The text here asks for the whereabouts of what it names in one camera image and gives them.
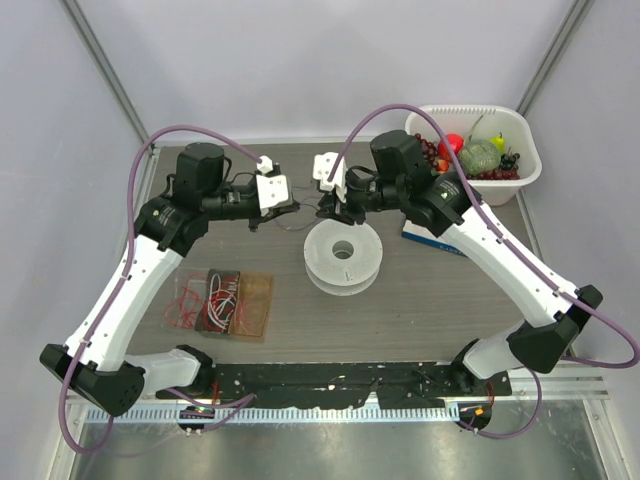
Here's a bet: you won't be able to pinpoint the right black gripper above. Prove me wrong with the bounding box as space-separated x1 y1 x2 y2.
316 174 406 226

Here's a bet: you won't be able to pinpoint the thin purple wire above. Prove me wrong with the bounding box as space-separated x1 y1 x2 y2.
274 184 321 232

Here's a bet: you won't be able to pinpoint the white plastic cable spool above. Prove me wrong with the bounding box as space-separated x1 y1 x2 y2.
303 220 383 296

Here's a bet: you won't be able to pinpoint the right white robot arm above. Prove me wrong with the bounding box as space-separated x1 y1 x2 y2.
312 130 603 395

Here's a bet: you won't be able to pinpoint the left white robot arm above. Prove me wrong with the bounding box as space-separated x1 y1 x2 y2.
40 143 299 417

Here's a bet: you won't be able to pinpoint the blue white razor box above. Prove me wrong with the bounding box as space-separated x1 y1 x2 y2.
401 220 465 257

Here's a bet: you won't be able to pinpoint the dark red grape bunch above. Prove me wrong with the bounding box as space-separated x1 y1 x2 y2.
414 133 449 174

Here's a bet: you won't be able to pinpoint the red apple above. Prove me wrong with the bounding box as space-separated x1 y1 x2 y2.
438 133 464 159

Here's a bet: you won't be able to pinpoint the green netted melon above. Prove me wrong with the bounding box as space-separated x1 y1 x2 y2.
457 140 501 176

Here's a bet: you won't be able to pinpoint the white plastic basket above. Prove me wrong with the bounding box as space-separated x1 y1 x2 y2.
421 105 542 206

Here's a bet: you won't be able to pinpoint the red grapes front row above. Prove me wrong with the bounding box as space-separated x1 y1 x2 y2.
467 168 520 181

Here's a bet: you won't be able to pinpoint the yellow pear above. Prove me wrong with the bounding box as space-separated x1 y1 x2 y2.
490 133 505 155

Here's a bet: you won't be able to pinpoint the black grape bunch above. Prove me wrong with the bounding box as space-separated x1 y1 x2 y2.
500 150 520 171

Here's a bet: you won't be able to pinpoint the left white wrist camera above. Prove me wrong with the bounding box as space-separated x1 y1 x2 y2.
255 156 293 207

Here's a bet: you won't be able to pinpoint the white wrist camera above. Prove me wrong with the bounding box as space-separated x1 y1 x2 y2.
312 152 347 203
255 156 293 207

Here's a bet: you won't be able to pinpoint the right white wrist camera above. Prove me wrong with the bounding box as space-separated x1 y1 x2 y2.
312 152 347 203

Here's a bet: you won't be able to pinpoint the dark tray white wires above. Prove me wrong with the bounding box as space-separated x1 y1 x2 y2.
193 268 242 337

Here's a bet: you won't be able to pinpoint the clear tray red wires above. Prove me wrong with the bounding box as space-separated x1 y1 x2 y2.
162 266 210 331

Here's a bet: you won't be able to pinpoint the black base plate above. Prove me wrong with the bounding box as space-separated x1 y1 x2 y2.
178 362 512 410

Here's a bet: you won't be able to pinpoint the slotted cable duct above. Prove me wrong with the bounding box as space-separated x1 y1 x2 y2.
114 402 459 425

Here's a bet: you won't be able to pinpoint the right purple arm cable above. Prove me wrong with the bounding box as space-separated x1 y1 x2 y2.
327 103 640 441

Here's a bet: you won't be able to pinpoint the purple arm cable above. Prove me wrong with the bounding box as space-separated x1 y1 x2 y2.
327 103 640 441
58 124 266 455

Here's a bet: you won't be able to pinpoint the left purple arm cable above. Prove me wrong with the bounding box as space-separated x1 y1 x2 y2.
58 124 266 455

